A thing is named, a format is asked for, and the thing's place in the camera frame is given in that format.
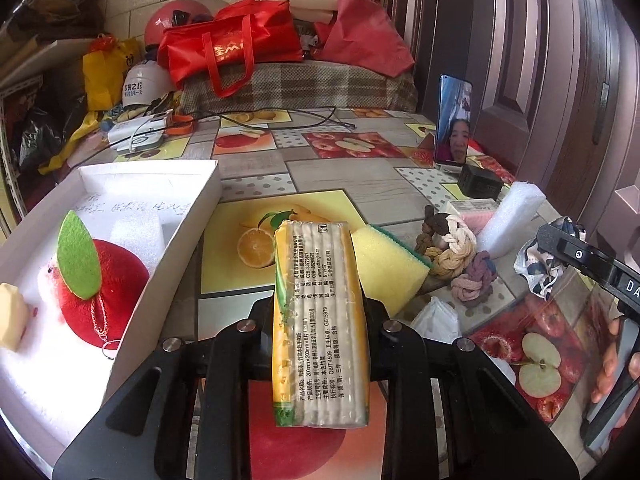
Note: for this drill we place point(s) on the white power bank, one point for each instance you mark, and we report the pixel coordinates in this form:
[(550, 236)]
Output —
[(138, 134)]

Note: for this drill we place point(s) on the plaid covered cushion bench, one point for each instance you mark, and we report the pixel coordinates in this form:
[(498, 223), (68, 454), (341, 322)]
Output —
[(309, 84)]

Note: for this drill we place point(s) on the purple blue braided rope toy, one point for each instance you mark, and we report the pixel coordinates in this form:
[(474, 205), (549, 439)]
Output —
[(474, 284)]

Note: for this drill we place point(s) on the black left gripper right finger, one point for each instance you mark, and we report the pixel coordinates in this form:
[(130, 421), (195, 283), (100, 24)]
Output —
[(491, 431)]

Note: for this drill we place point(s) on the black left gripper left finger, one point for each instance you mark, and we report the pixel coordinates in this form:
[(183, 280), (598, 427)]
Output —
[(185, 406)]

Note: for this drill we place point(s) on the pink tissue pack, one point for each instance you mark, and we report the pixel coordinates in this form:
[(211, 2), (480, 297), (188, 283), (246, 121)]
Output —
[(475, 213)]

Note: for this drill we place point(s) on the black white patterned scrunchie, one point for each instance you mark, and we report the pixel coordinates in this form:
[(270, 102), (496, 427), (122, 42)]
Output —
[(540, 269)]

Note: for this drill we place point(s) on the dark red fabric bag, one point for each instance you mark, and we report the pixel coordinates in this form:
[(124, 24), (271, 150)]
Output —
[(363, 35)]

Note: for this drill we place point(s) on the fruit pattern tablecloth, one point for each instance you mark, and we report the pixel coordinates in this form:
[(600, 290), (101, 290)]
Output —
[(390, 191)]

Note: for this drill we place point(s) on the white foam block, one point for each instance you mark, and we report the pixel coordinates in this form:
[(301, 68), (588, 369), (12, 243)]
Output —
[(506, 225)]

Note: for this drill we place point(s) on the yellow green sponge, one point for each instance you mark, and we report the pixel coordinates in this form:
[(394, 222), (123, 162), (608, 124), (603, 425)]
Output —
[(389, 270)]

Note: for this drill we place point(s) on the red tote bag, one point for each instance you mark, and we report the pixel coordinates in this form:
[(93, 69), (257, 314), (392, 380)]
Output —
[(229, 46)]

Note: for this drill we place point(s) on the black power adapter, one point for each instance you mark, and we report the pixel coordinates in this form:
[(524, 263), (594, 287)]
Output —
[(476, 182)]

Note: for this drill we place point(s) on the red helmet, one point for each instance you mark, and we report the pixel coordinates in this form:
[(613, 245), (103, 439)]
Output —
[(173, 14)]

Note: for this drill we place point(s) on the beige brown braided rope toy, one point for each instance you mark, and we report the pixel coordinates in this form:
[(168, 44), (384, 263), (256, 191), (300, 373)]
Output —
[(447, 241)]

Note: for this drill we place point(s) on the white shallow cardboard box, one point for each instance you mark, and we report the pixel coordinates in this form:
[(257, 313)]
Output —
[(54, 383)]

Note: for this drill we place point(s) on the person's right hand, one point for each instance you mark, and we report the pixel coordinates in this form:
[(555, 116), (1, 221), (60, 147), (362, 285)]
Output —
[(605, 380)]

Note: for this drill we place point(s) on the yellow shopping bag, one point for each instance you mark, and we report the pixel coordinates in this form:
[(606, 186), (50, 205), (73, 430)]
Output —
[(105, 67)]

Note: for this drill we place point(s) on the white helmet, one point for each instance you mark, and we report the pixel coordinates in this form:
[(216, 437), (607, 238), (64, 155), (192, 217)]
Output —
[(146, 82)]

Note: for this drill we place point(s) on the small yellow foam piece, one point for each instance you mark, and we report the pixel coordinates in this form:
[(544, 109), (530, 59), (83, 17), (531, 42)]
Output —
[(14, 316)]

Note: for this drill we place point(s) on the orange scissors handle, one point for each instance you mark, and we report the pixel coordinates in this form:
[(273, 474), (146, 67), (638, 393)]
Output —
[(179, 125)]

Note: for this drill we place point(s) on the red plush apple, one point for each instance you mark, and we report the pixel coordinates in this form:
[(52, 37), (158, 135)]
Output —
[(96, 284)]

